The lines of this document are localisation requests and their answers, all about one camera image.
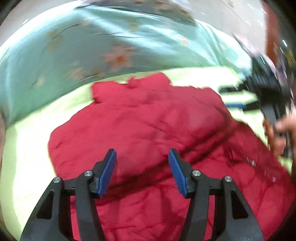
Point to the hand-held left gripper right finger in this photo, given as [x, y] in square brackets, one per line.
[177, 172]

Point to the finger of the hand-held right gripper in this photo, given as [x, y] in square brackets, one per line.
[240, 106]
[233, 89]

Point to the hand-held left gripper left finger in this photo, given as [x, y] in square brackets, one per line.
[106, 171]

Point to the red quilted padded garment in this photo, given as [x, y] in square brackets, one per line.
[150, 120]

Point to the person's right hand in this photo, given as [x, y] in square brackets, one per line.
[275, 143]

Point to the pink checked pillow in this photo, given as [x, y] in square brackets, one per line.
[248, 46]

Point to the green bed blanket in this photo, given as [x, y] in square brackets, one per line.
[27, 150]

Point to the teal floral quilt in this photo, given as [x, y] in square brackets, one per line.
[81, 51]

